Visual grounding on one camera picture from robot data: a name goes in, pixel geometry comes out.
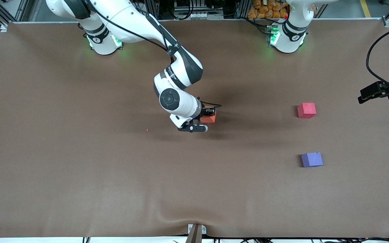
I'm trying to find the orange foam block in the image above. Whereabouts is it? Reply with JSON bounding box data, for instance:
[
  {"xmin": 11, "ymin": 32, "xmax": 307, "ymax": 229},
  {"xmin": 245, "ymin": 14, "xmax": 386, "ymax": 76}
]
[{"xmin": 200, "ymin": 109, "xmax": 217, "ymax": 124}]

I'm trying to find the red foam block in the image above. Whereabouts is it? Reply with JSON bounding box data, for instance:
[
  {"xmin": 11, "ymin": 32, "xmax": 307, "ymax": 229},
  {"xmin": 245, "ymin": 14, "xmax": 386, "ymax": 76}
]
[{"xmin": 297, "ymin": 102, "xmax": 317, "ymax": 119}]

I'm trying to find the brown table cloth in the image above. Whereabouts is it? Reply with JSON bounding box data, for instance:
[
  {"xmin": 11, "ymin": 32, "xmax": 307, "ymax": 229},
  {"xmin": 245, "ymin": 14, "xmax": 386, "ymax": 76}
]
[{"xmin": 0, "ymin": 19, "xmax": 389, "ymax": 239}]

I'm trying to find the purple foam block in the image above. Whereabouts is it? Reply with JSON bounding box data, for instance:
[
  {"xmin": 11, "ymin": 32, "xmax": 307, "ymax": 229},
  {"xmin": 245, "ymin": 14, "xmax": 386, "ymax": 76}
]
[{"xmin": 301, "ymin": 152, "xmax": 324, "ymax": 168}]

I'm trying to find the pile of orange bags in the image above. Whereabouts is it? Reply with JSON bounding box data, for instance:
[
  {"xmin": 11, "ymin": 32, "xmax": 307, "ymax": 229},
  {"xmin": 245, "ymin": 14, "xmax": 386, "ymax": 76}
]
[{"xmin": 247, "ymin": 0, "xmax": 289, "ymax": 20}]

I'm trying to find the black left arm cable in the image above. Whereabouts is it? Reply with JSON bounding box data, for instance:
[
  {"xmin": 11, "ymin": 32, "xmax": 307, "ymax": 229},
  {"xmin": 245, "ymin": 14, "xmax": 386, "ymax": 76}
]
[{"xmin": 366, "ymin": 22, "xmax": 389, "ymax": 98}]

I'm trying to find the aluminium frame post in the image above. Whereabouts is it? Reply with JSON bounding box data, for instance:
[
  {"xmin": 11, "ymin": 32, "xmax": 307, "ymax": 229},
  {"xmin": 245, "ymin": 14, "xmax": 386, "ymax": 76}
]
[{"xmin": 147, "ymin": 0, "xmax": 160, "ymax": 20}]

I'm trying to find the metal clamp bracket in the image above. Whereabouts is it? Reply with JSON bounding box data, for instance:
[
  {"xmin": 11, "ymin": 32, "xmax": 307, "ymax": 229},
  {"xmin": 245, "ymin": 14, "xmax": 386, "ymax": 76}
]
[{"xmin": 185, "ymin": 223, "xmax": 207, "ymax": 243}]

